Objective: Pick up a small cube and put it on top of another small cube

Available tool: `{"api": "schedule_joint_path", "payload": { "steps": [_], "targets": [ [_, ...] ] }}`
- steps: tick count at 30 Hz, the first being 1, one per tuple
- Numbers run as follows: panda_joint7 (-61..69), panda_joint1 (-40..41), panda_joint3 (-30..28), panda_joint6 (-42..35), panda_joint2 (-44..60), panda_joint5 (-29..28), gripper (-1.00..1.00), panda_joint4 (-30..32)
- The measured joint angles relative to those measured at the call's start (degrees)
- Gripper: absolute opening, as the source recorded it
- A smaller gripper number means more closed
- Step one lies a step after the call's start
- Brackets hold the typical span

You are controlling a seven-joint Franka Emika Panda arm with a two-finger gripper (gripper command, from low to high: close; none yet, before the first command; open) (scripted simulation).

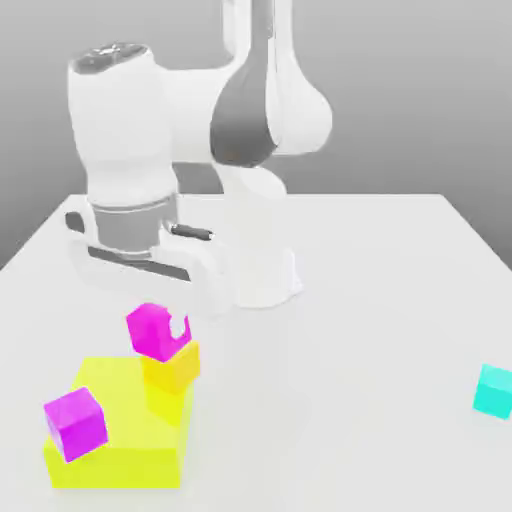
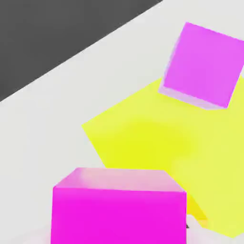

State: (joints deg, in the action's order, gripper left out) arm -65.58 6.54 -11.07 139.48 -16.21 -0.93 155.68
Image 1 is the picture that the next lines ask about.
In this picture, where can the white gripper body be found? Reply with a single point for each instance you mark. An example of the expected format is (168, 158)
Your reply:
(200, 276)

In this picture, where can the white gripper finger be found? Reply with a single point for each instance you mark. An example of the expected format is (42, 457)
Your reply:
(176, 327)

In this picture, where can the small magenta cube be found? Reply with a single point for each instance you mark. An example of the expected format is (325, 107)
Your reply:
(78, 426)
(148, 332)

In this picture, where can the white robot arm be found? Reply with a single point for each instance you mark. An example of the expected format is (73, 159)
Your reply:
(120, 132)

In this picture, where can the small yellow cube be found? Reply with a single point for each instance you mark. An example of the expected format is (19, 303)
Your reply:
(176, 372)

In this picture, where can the small cyan cube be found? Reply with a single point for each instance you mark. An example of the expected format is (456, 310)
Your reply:
(494, 394)

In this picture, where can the large yellow box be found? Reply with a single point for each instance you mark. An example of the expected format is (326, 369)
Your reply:
(132, 440)

